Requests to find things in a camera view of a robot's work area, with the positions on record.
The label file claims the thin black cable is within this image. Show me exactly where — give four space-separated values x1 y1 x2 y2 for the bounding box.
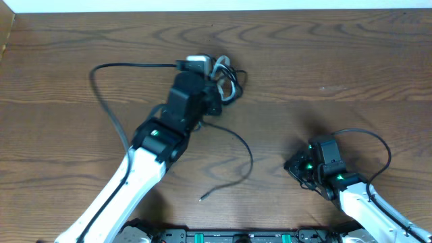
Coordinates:
205 53 249 106

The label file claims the white usb cable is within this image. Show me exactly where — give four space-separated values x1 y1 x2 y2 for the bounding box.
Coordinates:
209 55 237 102

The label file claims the black usb cable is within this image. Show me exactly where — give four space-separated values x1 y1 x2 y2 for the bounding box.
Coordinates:
198 121 254 203

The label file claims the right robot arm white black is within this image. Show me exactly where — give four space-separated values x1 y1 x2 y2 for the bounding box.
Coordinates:
283 135 431 243

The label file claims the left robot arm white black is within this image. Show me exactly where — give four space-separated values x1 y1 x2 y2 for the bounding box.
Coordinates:
56 72 222 242

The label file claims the left camera black cable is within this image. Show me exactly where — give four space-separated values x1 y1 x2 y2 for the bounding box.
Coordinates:
76 60 188 243

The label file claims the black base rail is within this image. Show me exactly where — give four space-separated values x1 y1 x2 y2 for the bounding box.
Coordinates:
113 226 338 243

